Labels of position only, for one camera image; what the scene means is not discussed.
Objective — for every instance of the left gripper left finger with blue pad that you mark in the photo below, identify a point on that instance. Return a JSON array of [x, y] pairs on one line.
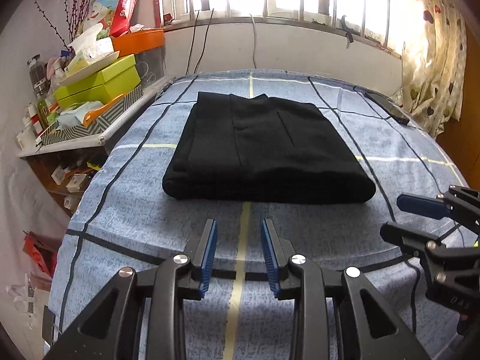
[[203, 259]]

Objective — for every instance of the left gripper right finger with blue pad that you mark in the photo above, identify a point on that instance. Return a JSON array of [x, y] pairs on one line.
[[277, 252]]

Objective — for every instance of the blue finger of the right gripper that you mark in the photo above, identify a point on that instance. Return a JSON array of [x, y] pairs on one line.
[[428, 207]]

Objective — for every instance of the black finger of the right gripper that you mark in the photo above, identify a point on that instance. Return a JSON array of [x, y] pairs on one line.
[[411, 241]]

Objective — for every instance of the black pants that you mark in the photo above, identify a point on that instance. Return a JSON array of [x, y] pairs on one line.
[[265, 150]]

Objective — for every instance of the wooden wardrobe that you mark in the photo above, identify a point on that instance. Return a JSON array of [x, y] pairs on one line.
[[461, 138]]

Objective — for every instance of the blue plaid bed sheet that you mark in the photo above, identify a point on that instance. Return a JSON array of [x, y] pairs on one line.
[[126, 219]]

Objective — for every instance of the black phone on bed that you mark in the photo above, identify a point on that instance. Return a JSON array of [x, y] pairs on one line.
[[387, 106]]

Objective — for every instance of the floral curtain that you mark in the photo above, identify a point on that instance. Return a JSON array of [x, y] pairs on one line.
[[434, 62]]

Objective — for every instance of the black binder clip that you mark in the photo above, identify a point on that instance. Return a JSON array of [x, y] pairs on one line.
[[48, 326]]

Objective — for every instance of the striped tray box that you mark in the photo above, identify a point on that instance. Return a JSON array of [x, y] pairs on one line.
[[88, 118]]

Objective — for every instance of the lime green box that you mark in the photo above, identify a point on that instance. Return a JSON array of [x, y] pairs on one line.
[[119, 78]]

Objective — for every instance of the orange box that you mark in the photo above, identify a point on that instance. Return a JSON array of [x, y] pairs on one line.
[[138, 42]]

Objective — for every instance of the dark glass jar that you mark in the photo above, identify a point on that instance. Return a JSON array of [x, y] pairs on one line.
[[38, 75]]

